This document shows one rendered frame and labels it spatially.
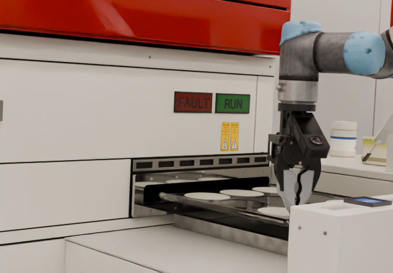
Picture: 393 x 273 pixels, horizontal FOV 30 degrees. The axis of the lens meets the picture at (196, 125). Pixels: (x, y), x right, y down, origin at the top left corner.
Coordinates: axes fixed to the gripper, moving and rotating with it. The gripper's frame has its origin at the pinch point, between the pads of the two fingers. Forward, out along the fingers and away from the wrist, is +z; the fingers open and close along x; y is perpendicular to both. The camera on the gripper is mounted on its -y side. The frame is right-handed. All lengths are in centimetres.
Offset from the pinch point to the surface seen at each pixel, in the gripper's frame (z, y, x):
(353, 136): -11, 52, -39
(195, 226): 8.0, 25.2, 12.2
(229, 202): 1.4, 17.2, 7.4
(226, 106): -18.0, 41.4, 1.4
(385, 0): -84, 306, -190
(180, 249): 9.3, 9.4, 19.6
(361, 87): -27, 297, -171
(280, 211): 1.3, 5.6, 0.7
